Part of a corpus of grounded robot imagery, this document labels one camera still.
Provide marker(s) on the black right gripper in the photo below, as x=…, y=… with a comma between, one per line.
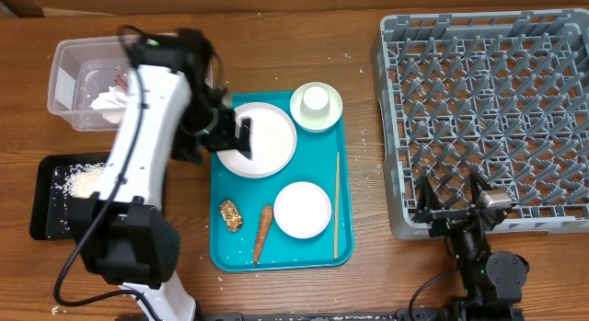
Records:
x=428, y=209

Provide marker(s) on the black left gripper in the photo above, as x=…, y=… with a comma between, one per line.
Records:
x=222, y=138

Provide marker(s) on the large white plate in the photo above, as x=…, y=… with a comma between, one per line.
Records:
x=272, y=142

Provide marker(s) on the brown walnut food scrap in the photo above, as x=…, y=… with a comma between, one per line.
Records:
x=231, y=215

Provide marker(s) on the orange carrot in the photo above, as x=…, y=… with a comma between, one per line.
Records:
x=266, y=219

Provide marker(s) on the red snack wrapper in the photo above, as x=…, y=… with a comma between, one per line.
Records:
x=121, y=79

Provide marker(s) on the white napkin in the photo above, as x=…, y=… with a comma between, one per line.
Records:
x=112, y=103

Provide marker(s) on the pile of rice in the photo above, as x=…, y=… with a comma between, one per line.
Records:
x=77, y=180

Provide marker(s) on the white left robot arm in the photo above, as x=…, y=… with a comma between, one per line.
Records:
x=150, y=276

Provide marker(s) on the grey dishwasher rack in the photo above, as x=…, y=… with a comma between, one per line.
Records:
x=503, y=94

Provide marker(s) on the pale green saucer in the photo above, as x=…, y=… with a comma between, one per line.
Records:
x=320, y=124

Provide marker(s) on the white upturned cup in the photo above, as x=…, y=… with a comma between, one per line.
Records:
x=315, y=102

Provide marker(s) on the small white plate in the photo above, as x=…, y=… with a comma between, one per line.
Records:
x=302, y=210

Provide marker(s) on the teal serving tray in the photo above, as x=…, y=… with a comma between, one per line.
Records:
x=314, y=161

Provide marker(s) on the wooden chopstick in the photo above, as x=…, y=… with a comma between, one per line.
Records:
x=336, y=207

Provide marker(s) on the clear plastic bin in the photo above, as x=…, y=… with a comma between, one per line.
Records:
x=84, y=68

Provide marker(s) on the black tray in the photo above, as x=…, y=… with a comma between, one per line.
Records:
x=43, y=197

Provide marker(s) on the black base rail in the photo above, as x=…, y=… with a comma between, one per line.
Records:
x=322, y=317

